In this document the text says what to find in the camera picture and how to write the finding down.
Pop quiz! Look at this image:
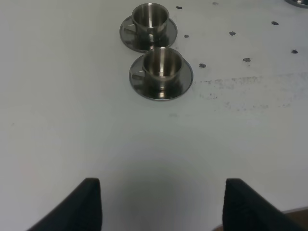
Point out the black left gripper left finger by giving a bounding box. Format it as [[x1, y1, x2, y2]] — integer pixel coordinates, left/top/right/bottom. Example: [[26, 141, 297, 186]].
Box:
[[29, 178, 103, 231]]

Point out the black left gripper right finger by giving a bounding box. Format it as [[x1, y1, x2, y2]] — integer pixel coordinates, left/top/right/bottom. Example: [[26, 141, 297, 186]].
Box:
[[222, 179, 304, 231]]

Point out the stainless steel teapot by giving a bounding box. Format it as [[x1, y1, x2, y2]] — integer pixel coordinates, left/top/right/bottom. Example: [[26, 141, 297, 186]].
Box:
[[285, 0, 308, 9]]

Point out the near stainless steel teacup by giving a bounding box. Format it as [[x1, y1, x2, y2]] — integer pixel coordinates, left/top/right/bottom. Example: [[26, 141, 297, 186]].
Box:
[[132, 47, 183, 90]]

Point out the stainless steel teacup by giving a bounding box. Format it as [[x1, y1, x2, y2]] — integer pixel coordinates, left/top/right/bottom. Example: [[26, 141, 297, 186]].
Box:
[[132, 47, 183, 90], [124, 3, 169, 42]]

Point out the far stainless steel teacup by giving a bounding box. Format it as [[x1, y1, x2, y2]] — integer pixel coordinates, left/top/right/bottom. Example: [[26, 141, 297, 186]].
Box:
[[124, 3, 169, 42]]

